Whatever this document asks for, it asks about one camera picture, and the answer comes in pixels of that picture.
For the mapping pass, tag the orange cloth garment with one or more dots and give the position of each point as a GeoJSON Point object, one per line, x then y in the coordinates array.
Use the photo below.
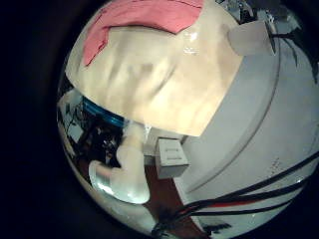
{"type": "Point", "coordinates": [149, 13]}

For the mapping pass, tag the small white drawer cabinet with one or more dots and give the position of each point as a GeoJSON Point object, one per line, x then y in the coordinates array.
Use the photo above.
{"type": "Point", "coordinates": [171, 159]}

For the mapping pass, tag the white plant pot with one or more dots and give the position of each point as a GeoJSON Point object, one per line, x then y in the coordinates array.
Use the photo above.
{"type": "Point", "coordinates": [249, 38]}

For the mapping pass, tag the green leafy plant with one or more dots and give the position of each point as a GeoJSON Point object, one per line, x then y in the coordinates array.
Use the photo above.
{"type": "Point", "coordinates": [273, 41]}

